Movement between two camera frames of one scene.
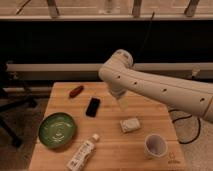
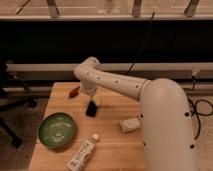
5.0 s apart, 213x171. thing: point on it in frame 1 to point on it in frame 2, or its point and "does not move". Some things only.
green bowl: x=57 y=130 does not move
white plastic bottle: x=84 y=152 does not move
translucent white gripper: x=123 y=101 to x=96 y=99
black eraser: x=92 y=107 does not move
